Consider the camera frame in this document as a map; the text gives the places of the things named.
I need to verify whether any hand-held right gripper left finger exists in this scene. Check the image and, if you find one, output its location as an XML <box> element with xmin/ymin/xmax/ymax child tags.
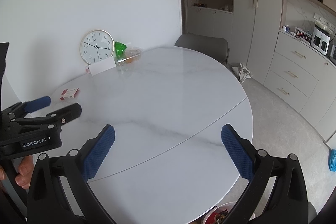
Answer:
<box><xmin>26</xmin><ymin>124</ymin><xmax>117</xmax><ymax>224</ymax></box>

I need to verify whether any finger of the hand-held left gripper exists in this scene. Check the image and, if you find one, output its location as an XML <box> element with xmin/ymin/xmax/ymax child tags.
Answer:
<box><xmin>13</xmin><ymin>103</ymin><xmax>82</xmax><ymax>129</ymax></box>
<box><xmin>0</xmin><ymin>96</ymin><xmax>51</xmax><ymax>122</ymax></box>

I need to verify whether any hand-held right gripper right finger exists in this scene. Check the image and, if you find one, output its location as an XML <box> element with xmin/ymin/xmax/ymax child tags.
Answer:
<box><xmin>221</xmin><ymin>123</ymin><xmax>309</xmax><ymax>224</ymax></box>

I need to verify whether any pink plastic basin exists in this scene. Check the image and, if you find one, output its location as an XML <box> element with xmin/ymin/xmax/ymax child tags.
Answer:
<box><xmin>201</xmin><ymin>202</ymin><xmax>256</xmax><ymax>224</ymax></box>

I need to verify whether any person's left hand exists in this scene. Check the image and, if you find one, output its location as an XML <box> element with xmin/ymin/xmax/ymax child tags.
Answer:
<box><xmin>15</xmin><ymin>154</ymin><xmax>34</xmax><ymax>189</ymax></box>

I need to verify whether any red and white box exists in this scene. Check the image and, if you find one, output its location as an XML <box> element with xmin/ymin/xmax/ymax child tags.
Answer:
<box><xmin>59</xmin><ymin>88</ymin><xmax>80</xmax><ymax>101</ymax></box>

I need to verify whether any white card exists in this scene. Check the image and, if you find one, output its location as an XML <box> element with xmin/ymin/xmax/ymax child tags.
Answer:
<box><xmin>88</xmin><ymin>59</ymin><xmax>116</xmax><ymax>76</ymax></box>

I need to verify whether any white tote bag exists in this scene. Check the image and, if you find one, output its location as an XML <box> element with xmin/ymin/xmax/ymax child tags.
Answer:
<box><xmin>231</xmin><ymin>63</ymin><xmax>252</xmax><ymax>83</ymax></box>

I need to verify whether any green plastic bag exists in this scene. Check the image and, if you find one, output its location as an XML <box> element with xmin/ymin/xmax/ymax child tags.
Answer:
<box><xmin>115</xmin><ymin>41</ymin><xmax>127</xmax><ymax>58</ymax></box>

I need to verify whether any clear plastic bag with fruit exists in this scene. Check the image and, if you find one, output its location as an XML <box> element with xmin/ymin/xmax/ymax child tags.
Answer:
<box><xmin>115</xmin><ymin>46</ymin><xmax>144</xmax><ymax>67</ymax></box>

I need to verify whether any beige drawer cabinet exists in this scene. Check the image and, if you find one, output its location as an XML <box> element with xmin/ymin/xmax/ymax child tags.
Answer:
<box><xmin>264</xmin><ymin>30</ymin><xmax>336</xmax><ymax>142</ymax></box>

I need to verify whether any grey upholstered chair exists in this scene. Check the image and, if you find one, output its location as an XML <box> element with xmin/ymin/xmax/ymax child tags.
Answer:
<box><xmin>175</xmin><ymin>33</ymin><xmax>230</xmax><ymax>64</ymax></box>

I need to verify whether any tall beige cabinet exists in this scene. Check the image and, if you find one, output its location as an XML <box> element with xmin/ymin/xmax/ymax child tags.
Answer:
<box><xmin>232</xmin><ymin>0</ymin><xmax>286</xmax><ymax>83</ymax></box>

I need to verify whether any white countertop appliance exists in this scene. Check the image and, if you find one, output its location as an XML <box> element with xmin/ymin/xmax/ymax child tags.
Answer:
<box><xmin>311</xmin><ymin>23</ymin><xmax>332</xmax><ymax>55</ymax></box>

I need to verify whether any round white wall clock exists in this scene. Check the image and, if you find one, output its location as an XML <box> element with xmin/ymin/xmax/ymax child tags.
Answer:
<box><xmin>79</xmin><ymin>29</ymin><xmax>115</xmax><ymax>65</ymax></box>

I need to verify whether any white wire rack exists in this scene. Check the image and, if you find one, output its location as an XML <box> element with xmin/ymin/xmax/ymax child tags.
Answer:
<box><xmin>294</xmin><ymin>27</ymin><xmax>313</xmax><ymax>43</ymax></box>

